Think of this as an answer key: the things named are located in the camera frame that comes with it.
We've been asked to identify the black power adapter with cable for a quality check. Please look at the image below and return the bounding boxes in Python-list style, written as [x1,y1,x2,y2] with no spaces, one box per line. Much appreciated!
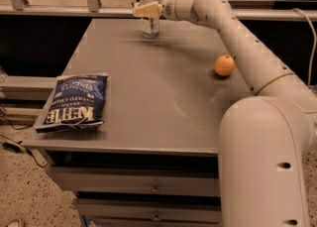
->
[0,135,48,169]

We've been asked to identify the blue kettle chips bag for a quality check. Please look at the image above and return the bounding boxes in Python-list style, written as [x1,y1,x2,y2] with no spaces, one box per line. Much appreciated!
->
[36,72,108,133]

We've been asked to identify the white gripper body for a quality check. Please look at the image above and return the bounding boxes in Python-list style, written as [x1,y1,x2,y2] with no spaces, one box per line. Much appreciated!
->
[161,0,196,21]

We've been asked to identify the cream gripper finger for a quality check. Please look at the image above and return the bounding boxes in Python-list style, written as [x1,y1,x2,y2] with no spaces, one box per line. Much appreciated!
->
[133,2,162,18]

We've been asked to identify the white cable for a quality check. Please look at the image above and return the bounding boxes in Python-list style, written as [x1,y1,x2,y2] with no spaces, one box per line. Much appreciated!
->
[291,7,317,87]

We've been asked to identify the clear plastic water bottle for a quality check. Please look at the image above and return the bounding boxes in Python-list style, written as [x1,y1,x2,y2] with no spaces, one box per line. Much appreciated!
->
[140,0,159,39]

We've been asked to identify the upper grey drawer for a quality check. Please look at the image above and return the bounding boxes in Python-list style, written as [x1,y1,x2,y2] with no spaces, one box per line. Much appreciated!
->
[47,167,220,196]

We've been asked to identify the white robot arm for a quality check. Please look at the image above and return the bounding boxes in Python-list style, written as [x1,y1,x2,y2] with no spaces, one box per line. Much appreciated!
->
[133,0,317,227]

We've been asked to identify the grey drawer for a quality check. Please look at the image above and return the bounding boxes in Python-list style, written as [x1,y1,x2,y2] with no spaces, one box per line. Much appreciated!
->
[47,167,220,196]
[73,198,222,223]

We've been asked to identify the orange fruit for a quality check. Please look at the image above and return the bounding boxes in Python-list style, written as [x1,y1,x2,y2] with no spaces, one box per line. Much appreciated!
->
[214,55,235,76]

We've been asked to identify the lower grey drawer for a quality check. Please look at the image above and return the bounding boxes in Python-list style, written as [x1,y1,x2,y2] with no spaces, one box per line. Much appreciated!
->
[73,198,222,223]

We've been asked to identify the grey drawer cabinet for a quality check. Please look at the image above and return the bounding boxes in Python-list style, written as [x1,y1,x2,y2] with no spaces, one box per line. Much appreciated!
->
[26,19,251,227]

